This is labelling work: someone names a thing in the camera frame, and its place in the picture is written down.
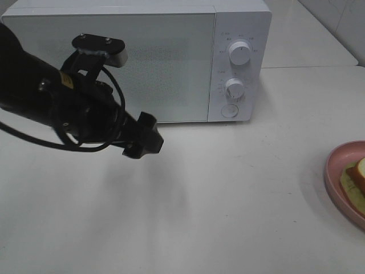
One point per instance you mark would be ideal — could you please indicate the round white door button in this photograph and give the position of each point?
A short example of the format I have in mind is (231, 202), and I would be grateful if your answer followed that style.
(229, 111)

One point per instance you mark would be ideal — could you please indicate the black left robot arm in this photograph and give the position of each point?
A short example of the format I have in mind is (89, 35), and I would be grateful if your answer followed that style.
(18, 92)

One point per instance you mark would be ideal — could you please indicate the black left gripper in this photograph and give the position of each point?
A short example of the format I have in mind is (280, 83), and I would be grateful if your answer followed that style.
(83, 103)

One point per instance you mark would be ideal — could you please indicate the white microwave oven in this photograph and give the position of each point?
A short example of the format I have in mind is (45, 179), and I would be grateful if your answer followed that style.
(233, 20)

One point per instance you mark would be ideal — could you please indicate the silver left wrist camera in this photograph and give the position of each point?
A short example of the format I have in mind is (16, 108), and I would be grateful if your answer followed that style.
(112, 50)

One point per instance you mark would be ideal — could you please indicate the white microwave door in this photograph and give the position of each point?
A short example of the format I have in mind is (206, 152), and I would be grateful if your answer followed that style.
(167, 73)

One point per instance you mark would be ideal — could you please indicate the white bread sandwich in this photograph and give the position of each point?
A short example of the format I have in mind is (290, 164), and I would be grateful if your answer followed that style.
(352, 183)

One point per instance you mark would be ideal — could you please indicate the pink round plate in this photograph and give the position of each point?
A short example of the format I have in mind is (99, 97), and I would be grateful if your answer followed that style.
(336, 161)

